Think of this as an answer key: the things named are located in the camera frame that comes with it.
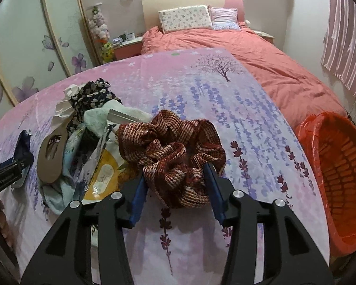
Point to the coral duvet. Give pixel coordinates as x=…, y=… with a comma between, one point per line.
x=255, y=53

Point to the floral pillow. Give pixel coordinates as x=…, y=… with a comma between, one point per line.
x=185, y=19

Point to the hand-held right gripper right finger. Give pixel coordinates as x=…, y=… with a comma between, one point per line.
x=211, y=185

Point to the dark mug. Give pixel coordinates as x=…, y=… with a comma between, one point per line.
x=122, y=37

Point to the dark floral cloth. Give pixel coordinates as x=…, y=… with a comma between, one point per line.
x=92, y=95

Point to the cream and pink headboard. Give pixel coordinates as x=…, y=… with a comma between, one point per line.
x=178, y=2

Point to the striped pink curtain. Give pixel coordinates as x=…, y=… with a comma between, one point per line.
x=344, y=35

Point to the light blue printed cloth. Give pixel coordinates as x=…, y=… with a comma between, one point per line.
x=60, y=193

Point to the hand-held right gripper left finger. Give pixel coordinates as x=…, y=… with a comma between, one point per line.
x=138, y=197

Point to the striped pink pillow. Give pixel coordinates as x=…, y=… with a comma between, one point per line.
x=224, y=17

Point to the red-brown woven scarf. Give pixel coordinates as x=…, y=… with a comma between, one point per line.
x=166, y=154

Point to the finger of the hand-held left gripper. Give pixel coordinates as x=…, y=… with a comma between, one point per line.
x=20, y=162

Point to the lavender printed sheet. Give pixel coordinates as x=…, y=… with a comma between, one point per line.
x=181, y=83

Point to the red plastic bag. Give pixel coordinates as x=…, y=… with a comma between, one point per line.
x=308, y=130

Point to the dark blue packet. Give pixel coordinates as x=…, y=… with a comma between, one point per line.
x=23, y=144

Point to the wooden nightstand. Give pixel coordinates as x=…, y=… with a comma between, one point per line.
x=265, y=35

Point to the orange plastic basket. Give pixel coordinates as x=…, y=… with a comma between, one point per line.
x=344, y=166

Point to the clear packet with yellow label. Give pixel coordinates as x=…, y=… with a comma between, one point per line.
x=105, y=173

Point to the white paper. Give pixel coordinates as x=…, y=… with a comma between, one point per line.
x=63, y=107

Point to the stack of plush toys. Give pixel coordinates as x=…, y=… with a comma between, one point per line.
x=99, y=25

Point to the pink nightstand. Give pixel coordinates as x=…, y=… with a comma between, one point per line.
x=127, y=50

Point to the white mug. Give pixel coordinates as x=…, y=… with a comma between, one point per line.
x=129, y=36

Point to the person's left hand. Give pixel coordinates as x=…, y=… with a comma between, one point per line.
x=3, y=225

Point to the floral sliding wardrobe doors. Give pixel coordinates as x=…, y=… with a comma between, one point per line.
x=26, y=35

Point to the yellow-green plush toy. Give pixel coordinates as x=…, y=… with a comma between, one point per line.
x=106, y=52

